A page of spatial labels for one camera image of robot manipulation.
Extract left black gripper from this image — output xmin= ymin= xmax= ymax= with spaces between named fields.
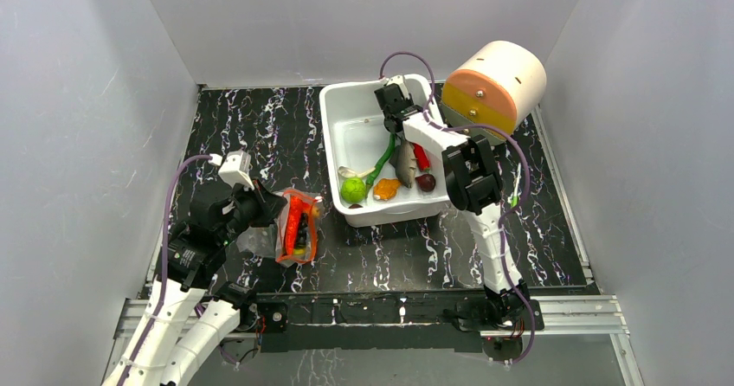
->
xmin=219 ymin=176 xmax=288 ymax=244

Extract dark toy grapes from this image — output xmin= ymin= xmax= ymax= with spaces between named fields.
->
xmin=293 ymin=213 xmax=310 ymax=254

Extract clear zip bag orange zipper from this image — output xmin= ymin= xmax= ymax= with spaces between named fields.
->
xmin=235 ymin=188 xmax=324 ymax=267

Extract white plastic bin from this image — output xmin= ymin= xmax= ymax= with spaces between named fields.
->
xmin=319 ymin=80 xmax=450 ymax=228

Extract red toy chili pepper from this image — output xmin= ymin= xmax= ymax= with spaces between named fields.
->
xmin=413 ymin=144 xmax=431 ymax=172

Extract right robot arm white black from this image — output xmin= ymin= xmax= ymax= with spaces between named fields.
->
xmin=375 ymin=77 xmax=522 ymax=329

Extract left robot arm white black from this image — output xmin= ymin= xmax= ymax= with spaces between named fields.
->
xmin=103 ymin=181 xmax=287 ymax=385

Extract green toy bean pod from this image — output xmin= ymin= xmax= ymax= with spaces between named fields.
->
xmin=364 ymin=133 xmax=396 ymax=188

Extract grey toy fish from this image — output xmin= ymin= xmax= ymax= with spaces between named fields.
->
xmin=390 ymin=141 xmax=417 ymax=189

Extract dark red toy fruit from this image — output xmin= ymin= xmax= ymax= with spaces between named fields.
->
xmin=415 ymin=173 xmax=436 ymax=193

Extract white toy garlic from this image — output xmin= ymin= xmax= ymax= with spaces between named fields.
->
xmin=338 ymin=166 xmax=375 ymax=179

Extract orange toy habanero pepper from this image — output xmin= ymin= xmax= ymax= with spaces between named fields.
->
xmin=372 ymin=178 xmax=402 ymax=202

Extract green toy lime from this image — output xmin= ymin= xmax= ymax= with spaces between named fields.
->
xmin=339 ymin=177 xmax=368 ymax=204

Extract round pastel drawer cabinet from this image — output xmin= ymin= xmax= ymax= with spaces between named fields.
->
xmin=440 ymin=41 xmax=547 ymax=145

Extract green white pen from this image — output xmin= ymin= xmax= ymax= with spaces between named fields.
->
xmin=509 ymin=164 xmax=523 ymax=208

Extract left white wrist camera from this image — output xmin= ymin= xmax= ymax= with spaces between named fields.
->
xmin=208 ymin=150 xmax=254 ymax=191

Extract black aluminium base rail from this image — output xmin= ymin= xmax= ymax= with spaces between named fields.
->
xmin=114 ymin=288 xmax=629 ymax=356

